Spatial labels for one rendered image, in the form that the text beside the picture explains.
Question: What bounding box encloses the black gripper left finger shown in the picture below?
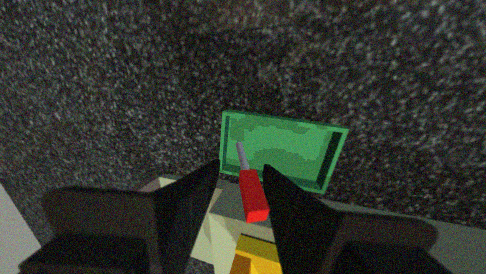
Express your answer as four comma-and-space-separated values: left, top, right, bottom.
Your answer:
41, 159, 220, 274

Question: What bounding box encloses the red-headed stop pin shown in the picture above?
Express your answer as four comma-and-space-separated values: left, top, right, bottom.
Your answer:
236, 141, 270, 223

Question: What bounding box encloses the green tray floor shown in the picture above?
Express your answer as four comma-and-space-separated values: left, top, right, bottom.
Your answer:
226, 116, 333, 181

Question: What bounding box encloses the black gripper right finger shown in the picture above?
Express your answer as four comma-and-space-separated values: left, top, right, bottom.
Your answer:
262, 164, 438, 274

